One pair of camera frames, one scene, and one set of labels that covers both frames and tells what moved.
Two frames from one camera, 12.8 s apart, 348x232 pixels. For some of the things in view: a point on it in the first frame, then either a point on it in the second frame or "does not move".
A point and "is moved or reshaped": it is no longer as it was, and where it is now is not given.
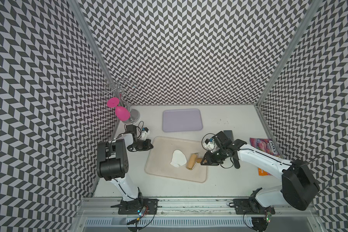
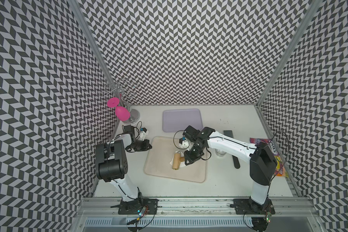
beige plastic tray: x=160 y=156 does not move
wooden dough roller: x=193 y=160 is moved or reshaped
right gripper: x=208 y=162 to x=191 y=158
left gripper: x=147 y=142 does not move
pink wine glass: x=121 y=112 does not move
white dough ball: x=178 y=158 does not move
